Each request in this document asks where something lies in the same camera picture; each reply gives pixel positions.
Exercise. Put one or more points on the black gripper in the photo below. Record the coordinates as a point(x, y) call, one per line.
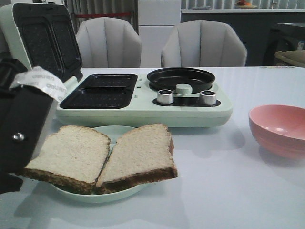
point(27, 103)

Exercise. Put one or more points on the green breakfast maker lid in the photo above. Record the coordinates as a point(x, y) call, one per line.
point(42, 35)

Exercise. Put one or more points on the bread slice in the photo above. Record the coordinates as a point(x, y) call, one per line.
point(140, 156)
point(73, 157)

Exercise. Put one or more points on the pink bowl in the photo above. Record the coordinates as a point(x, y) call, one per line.
point(279, 129)

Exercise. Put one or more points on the green breakfast maker base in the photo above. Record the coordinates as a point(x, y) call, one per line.
point(124, 97)

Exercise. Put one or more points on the left grey chair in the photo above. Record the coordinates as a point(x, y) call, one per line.
point(109, 43)

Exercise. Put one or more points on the grey chair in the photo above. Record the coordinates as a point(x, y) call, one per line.
point(109, 43)
point(202, 43)

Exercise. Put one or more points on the red barrier belt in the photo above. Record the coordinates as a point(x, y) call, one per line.
point(123, 14)

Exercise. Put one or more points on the grey curtain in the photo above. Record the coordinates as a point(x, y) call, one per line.
point(81, 10)

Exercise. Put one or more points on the green round plate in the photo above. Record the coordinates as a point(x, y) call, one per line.
point(113, 132)

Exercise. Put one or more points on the left silver knob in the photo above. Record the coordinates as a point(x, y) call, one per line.
point(165, 96)

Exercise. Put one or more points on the silver knob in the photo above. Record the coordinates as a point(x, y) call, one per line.
point(165, 96)
point(207, 97)

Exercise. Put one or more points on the black frying pan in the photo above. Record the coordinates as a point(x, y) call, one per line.
point(168, 78)

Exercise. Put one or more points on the white refrigerator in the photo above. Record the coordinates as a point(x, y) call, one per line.
point(156, 18)

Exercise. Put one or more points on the right grey chair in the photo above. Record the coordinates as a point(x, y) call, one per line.
point(202, 43)

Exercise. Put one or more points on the right silver knob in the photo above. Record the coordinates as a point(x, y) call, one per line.
point(207, 97)

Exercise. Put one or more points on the fruit plate on counter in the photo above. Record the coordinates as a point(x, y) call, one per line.
point(242, 4)

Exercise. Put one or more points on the dark counter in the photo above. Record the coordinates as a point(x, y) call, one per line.
point(251, 25)

